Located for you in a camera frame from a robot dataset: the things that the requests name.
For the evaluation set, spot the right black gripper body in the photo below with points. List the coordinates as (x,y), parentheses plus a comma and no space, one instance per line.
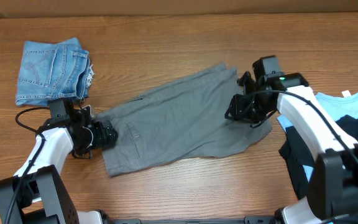
(241,104)

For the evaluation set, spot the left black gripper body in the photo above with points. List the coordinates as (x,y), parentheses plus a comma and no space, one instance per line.
(95,139)

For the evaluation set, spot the grey cargo shorts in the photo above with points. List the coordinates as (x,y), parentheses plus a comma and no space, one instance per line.
(179,120)

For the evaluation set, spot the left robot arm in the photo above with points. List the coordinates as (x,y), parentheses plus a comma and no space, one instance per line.
(36,193)

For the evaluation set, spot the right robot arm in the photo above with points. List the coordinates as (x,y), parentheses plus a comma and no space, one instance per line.
(292,96)

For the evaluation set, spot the black t-shirt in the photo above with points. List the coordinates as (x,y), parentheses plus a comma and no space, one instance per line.
(333,187)

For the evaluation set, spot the folded blue denim shorts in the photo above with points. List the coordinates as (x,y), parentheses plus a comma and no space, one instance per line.
(53,71)

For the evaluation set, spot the light blue t-shirt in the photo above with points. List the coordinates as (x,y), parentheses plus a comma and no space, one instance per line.
(295,152)

